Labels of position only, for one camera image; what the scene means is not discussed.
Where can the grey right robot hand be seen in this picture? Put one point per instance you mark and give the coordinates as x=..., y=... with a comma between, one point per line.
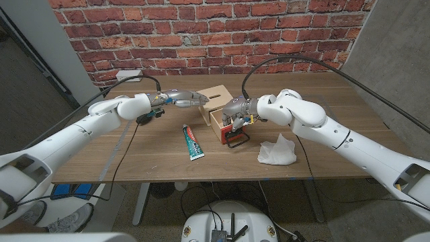
x=240, y=107

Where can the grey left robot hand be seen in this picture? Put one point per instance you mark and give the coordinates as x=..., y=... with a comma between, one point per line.
x=181, y=97

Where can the wooden box with slot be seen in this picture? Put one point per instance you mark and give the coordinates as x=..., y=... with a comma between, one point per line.
x=218, y=92

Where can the wooden drawer with red front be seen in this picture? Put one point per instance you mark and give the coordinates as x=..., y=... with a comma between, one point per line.
x=216, y=123

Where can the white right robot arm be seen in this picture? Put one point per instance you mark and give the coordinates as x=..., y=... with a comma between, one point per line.
x=336, y=138

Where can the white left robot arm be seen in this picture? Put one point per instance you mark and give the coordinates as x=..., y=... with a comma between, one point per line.
x=84, y=131

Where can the green red toothpaste tube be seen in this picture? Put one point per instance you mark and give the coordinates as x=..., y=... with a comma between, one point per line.
x=192, y=142

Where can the white crumpled tissue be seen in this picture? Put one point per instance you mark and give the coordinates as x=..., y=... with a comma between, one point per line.
x=277, y=153

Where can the grey box with black antennas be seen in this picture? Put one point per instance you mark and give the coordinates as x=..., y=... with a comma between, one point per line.
x=219, y=236

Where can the white power outlet strip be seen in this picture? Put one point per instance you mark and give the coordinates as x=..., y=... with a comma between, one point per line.
x=129, y=73

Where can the black round floor object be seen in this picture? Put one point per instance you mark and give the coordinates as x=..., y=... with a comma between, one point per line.
x=162, y=190

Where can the white table leg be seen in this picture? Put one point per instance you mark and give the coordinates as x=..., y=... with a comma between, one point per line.
x=141, y=201

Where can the grey table leg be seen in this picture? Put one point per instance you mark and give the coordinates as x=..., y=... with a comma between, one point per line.
x=314, y=201

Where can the white robot torso base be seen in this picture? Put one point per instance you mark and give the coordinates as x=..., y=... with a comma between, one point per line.
x=201, y=222

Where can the white board with blue pedals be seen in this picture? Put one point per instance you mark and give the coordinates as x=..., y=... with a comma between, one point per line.
x=70, y=190

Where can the grey sneaker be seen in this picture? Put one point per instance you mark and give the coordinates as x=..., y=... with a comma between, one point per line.
x=70, y=220
x=35, y=211

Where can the person leg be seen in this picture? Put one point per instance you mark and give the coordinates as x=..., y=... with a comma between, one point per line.
x=20, y=228

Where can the printed brick wall backdrop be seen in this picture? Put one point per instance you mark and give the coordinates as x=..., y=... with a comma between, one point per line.
x=215, y=37

